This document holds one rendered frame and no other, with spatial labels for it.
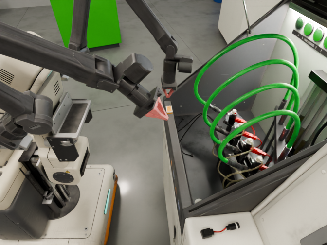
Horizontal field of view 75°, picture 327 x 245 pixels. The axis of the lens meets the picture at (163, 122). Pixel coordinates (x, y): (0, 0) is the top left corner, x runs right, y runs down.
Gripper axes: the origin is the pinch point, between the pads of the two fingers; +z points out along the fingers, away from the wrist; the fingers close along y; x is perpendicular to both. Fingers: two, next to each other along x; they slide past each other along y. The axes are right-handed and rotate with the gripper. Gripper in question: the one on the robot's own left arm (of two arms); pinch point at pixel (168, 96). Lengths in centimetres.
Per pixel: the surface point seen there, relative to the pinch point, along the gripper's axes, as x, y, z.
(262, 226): -23, -63, 3
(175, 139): -1.9, -20.7, 9.2
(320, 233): -26, -71, -15
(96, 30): 87, 284, 75
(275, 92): -53, -4, -4
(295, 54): -39, -22, -32
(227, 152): -21.9, -32.6, 5.4
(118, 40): 53, 295, 97
